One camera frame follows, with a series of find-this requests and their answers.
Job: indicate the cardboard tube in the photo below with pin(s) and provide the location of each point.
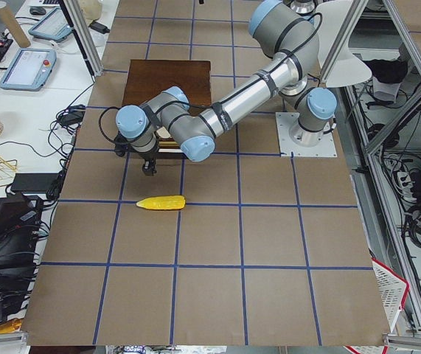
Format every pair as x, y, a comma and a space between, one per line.
14, 28

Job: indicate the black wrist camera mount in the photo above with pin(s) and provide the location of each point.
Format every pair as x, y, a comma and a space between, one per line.
121, 145

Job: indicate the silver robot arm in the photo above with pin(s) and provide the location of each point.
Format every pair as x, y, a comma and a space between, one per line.
292, 44

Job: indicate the aluminium frame post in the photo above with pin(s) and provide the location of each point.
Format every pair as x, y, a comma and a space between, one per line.
77, 23

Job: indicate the blue teach pendant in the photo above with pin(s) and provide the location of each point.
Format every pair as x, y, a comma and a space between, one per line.
53, 27
29, 70

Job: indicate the yellow toy corn cob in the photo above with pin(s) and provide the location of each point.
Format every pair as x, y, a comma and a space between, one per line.
161, 203

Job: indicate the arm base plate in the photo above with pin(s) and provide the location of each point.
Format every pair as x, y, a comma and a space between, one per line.
294, 141

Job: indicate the dark wooden drawer box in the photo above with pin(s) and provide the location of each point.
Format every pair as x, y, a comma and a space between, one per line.
148, 78

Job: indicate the white plastic chair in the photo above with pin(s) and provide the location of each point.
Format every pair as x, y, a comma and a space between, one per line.
339, 67

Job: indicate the black power adapter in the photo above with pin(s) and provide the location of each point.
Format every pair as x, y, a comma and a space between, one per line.
98, 27

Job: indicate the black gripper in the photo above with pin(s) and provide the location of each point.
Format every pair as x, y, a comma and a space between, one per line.
147, 155

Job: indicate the white red plastic basket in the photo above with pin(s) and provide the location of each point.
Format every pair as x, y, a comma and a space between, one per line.
393, 291

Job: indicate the light wood drawer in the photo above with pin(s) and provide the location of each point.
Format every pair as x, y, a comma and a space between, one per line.
166, 142

